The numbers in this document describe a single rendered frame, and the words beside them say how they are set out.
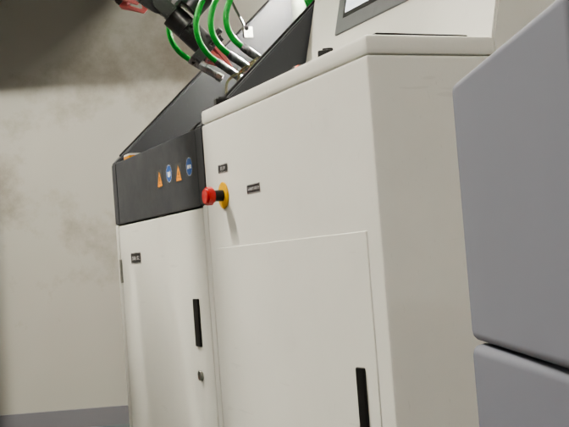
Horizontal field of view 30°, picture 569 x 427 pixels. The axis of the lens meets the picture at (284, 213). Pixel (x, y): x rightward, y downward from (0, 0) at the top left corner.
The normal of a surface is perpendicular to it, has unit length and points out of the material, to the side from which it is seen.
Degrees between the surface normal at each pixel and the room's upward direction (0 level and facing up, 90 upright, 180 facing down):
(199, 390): 90
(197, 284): 90
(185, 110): 90
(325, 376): 90
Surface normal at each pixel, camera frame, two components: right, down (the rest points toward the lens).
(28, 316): 0.03, -0.04
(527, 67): -1.00, 0.07
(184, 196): -0.91, 0.05
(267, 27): 0.40, -0.07
